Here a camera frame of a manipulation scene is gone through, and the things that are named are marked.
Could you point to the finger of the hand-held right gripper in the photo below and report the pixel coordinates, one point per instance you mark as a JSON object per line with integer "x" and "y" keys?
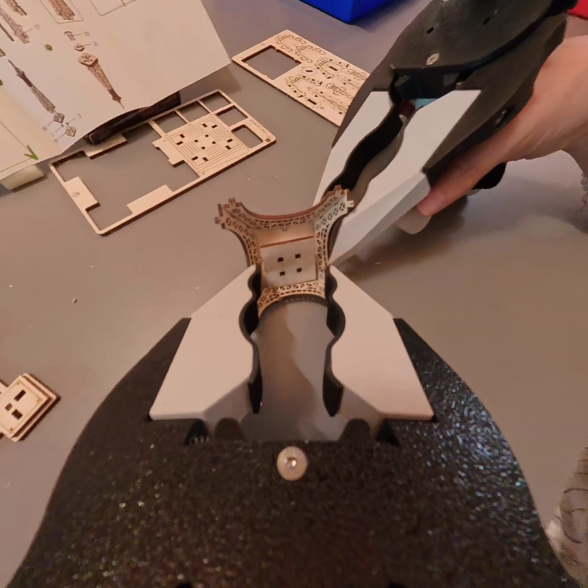
{"x": 353, "y": 138}
{"x": 413, "y": 174}

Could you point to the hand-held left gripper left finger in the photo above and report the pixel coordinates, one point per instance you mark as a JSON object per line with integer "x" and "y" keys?
{"x": 206, "y": 367}

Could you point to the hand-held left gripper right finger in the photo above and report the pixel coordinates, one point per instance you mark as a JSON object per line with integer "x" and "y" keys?
{"x": 376, "y": 367}

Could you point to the wooden lattice tower base model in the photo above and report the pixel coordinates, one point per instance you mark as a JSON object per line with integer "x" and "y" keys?
{"x": 275, "y": 250}

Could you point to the grey desk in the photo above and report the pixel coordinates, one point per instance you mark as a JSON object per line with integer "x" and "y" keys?
{"x": 138, "y": 298}

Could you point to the person's right hand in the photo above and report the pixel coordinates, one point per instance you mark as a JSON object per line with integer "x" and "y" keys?
{"x": 551, "y": 115}

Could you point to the wooden sheet with small parts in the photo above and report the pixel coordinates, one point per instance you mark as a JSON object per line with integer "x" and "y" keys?
{"x": 330, "y": 87}

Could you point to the blue box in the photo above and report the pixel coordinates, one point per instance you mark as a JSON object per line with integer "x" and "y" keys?
{"x": 358, "y": 9}

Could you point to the dark box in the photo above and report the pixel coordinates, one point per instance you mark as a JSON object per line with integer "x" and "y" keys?
{"x": 138, "y": 117}

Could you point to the white instruction booklet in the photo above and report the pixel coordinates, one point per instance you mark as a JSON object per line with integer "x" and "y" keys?
{"x": 138, "y": 46}

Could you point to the printed shirt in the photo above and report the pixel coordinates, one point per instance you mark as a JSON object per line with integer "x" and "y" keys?
{"x": 574, "y": 514}

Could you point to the white foam block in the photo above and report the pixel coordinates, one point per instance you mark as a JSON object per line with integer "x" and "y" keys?
{"x": 20, "y": 177}

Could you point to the large wooden puzzle sheet frame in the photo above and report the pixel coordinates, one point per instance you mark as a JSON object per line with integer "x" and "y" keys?
{"x": 183, "y": 151}

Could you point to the wooden square corner frame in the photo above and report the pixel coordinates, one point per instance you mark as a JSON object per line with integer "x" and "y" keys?
{"x": 32, "y": 390}

